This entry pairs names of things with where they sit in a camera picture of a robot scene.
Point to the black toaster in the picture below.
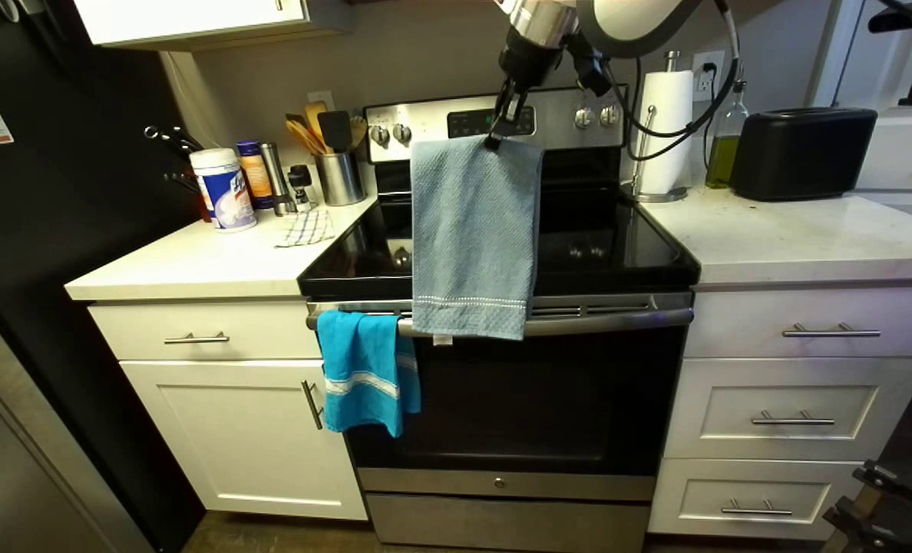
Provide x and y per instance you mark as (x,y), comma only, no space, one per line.
(795,154)

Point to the brown spice bottle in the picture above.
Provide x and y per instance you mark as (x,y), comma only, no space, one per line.
(256,174)

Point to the white wide drawer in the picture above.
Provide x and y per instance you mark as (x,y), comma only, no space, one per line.
(259,329)

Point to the black orange tripod legs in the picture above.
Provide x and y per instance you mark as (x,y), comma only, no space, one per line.
(885,502)

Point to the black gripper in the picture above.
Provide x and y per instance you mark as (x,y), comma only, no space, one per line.
(530,61)

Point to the white upper cabinet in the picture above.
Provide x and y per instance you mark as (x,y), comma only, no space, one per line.
(196,19)

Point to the bright blue white-striped towel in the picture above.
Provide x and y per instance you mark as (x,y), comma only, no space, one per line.
(356,358)

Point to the olive oil glass bottle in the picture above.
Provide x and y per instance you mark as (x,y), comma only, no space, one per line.
(725,142)

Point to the white panelled tall drawer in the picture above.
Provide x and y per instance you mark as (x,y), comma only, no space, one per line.
(702,410)

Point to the white wall outlet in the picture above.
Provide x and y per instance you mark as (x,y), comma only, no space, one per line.
(708,67)

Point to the small clear shaker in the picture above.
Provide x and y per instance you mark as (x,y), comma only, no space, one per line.
(303,189)

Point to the silver utensil holder cup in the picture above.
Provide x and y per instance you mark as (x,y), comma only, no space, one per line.
(340,178)

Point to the stainless steel electric stove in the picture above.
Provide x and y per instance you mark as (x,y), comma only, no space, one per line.
(579,410)

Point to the white panelled short drawer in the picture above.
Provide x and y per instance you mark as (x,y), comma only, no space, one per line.
(678,502)

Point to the wooden spoon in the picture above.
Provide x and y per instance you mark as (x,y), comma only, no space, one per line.
(314,119)
(303,137)

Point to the black spatula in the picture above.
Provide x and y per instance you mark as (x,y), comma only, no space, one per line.
(337,129)

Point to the dark countertop gadget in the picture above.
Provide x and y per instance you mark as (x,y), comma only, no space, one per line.
(174,170)

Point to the light blue towel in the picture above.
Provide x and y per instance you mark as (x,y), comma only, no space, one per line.
(473,234)

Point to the silver stove knob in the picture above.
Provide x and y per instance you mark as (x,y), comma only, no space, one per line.
(380,137)
(403,133)
(580,116)
(609,115)

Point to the white cabinet door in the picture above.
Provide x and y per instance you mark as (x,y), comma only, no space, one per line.
(229,441)

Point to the white plain drawer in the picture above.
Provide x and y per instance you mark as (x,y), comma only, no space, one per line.
(742,322)

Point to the white wipes canister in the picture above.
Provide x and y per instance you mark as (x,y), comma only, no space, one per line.
(224,189)

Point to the stainless steel refrigerator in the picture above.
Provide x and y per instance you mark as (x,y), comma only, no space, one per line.
(26,480)

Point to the white paper towel roll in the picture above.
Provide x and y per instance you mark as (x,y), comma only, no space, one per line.
(666,133)

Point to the slim metal grinder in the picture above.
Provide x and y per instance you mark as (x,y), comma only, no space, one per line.
(277,177)

